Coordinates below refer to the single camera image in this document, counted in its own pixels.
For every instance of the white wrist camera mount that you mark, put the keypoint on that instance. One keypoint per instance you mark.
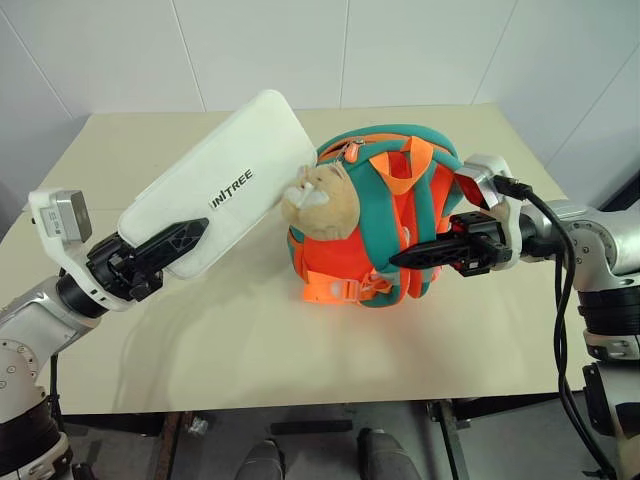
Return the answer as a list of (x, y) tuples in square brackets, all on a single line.
[(487, 165), (56, 250)]

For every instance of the orange and teal backpack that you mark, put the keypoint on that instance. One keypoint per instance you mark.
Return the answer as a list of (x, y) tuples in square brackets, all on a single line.
[(415, 220)]

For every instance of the dark background object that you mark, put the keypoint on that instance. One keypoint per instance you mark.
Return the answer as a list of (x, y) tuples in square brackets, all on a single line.
[(625, 192)]

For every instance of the dark rounded shape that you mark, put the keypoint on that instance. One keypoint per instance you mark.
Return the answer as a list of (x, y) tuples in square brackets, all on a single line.
[(261, 462), (387, 457)]

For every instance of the metal table leg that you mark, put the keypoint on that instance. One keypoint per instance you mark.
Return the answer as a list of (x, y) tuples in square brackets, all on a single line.
[(450, 440)]

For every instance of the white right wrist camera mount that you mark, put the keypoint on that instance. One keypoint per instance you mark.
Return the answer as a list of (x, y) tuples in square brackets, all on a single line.
[(487, 165)]

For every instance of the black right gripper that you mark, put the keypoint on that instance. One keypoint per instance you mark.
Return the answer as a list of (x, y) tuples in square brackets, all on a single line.
[(480, 250)]

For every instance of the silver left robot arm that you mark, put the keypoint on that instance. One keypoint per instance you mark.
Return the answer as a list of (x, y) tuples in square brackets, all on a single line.
[(30, 320)]

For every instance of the tan plush cat toy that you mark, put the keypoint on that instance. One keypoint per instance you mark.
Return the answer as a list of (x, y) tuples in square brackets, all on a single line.
[(325, 200)]

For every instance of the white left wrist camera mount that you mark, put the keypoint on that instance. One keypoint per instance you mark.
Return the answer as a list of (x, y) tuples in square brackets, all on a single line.
[(56, 250)]

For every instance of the black table frame bar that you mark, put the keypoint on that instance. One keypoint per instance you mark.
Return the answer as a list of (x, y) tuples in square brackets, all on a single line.
[(310, 427)]

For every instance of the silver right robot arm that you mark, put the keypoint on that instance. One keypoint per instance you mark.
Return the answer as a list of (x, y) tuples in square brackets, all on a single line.
[(610, 240)]

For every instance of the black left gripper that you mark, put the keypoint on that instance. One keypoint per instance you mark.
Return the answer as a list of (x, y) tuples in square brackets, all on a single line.
[(117, 272)]

